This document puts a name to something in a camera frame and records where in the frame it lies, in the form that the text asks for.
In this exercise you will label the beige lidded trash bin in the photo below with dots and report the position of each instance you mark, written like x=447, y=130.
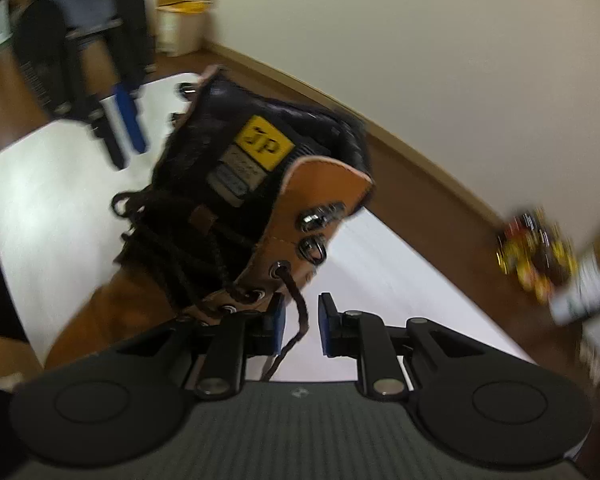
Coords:
x=180, y=35

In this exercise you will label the tan leather boot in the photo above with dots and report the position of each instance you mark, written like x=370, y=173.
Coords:
x=130, y=300

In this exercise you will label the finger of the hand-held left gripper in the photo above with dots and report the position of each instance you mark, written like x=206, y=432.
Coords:
x=111, y=145
x=130, y=120

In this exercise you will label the dark brown shoelace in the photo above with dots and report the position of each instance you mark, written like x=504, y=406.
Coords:
x=302, y=307

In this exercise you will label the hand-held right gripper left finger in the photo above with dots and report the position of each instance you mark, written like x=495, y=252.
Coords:
x=279, y=330

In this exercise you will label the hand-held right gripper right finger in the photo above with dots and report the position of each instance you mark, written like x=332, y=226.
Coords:
x=326, y=330

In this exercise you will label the cluster of cooking oil bottles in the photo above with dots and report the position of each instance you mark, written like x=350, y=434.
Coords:
x=535, y=255

